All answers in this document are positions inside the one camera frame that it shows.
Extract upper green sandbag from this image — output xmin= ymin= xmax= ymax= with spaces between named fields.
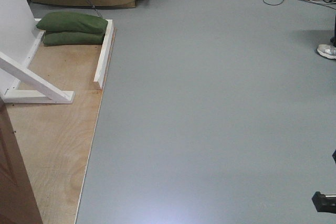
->
xmin=36 ymin=12 xmax=108 ymax=34

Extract reddish brown wooden door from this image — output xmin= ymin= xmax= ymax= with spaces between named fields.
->
xmin=1 ymin=101 xmax=43 ymax=223

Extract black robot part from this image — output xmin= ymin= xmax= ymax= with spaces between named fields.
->
xmin=311 ymin=149 xmax=336 ymax=214

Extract grey sneaker nearer wall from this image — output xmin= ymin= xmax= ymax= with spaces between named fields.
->
xmin=317 ymin=44 xmax=336 ymax=60

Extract green sandbag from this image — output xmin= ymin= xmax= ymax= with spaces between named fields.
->
xmin=43 ymin=32 xmax=104 ymax=46
xmin=36 ymin=12 xmax=108 ymax=34

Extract white wooden door frame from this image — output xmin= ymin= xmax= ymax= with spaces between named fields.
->
xmin=0 ymin=0 xmax=47 ymax=101

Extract lower green sandbag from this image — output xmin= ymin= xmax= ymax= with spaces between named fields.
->
xmin=43 ymin=32 xmax=104 ymax=46

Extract plywood floor platform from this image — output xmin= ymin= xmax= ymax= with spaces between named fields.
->
xmin=1 ymin=44 xmax=103 ymax=223

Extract far white diagonal brace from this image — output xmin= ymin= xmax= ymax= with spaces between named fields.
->
xmin=1 ymin=53 xmax=75 ymax=104

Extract seated person in black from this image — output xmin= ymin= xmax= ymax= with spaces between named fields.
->
xmin=330 ymin=17 xmax=336 ymax=47

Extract white wooden edge strip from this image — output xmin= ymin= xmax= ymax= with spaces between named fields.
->
xmin=93 ymin=19 xmax=115 ymax=90

